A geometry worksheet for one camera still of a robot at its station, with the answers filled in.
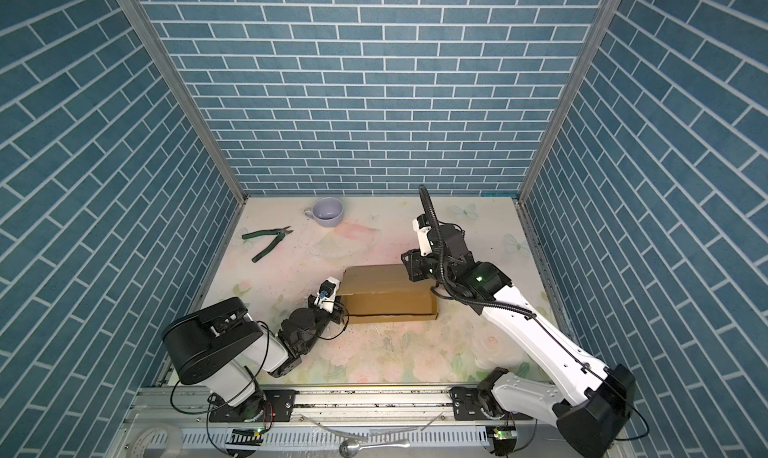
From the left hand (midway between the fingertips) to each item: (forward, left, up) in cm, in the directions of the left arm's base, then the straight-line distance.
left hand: (344, 286), depth 86 cm
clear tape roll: (-35, +37, -9) cm, 52 cm away
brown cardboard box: (-7, -12, +8) cm, 16 cm away
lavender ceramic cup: (+35, +10, -6) cm, 37 cm away
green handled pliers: (+27, +27, -8) cm, 39 cm away
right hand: (0, -17, +17) cm, 23 cm away
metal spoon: (-37, -4, -7) cm, 38 cm away
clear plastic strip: (-34, -20, -9) cm, 40 cm away
